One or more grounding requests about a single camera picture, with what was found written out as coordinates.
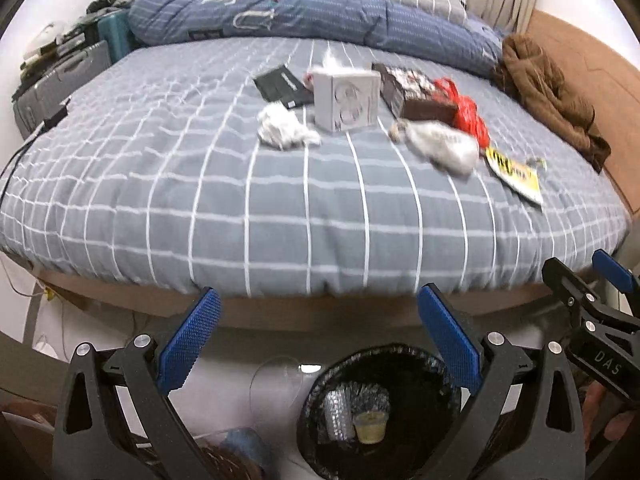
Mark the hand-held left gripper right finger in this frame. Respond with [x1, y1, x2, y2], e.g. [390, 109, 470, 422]
[417, 282, 586, 480]

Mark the teal suitcase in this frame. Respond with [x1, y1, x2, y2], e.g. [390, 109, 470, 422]
[97, 7, 137, 63]

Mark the blue striped duvet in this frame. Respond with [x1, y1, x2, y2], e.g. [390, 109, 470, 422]
[129, 0, 503, 78]

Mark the yellow snack packet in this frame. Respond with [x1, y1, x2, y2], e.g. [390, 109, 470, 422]
[485, 145, 547, 207]

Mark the bubble wrap piece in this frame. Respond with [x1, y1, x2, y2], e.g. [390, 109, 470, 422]
[322, 387, 353, 443]

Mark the brown snack box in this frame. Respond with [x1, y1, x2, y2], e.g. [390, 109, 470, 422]
[372, 62, 458, 122]

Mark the red plastic bag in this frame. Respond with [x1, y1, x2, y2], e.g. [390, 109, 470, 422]
[432, 77, 491, 150]

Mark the white cardboard box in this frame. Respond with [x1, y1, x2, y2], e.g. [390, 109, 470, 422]
[312, 67, 381, 132]

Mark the wooden headboard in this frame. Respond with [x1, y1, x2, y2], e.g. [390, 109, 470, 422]
[520, 10, 640, 216]

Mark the small plastic cup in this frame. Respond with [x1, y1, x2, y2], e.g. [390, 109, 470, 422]
[352, 410, 390, 445]

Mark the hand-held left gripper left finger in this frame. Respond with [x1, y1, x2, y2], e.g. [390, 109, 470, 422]
[52, 287, 223, 480]

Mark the grey suitcase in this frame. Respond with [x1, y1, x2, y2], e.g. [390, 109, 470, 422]
[12, 40, 112, 138]

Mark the bed with grey checked sheet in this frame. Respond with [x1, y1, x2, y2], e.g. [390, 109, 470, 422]
[0, 35, 631, 331]

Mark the black foil packet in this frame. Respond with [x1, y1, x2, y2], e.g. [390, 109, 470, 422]
[253, 65, 315, 110]

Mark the person's right hand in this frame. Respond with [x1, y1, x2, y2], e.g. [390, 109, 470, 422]
[582, 380, 640, 456]

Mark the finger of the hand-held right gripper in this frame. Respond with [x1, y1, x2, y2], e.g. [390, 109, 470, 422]
[591, 249, 640, 306]
[542, 257, 608, 323]

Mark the bin with black liner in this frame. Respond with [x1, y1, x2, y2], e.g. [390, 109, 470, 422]
[296, 342, 463, 480]

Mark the clear plastic bag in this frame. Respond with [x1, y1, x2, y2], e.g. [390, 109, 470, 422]
[390, 119, 481, 177]

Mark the brown jacket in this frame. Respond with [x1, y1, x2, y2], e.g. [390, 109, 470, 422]
[492, 34, 612, 173]

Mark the crumpled white tissue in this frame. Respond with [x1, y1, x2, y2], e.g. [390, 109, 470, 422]
[305, 50, 356, 86]
[256, 102, 321, 151]

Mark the black cable with plug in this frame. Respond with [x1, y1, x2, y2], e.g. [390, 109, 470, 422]
[0, 102, 71, 196]

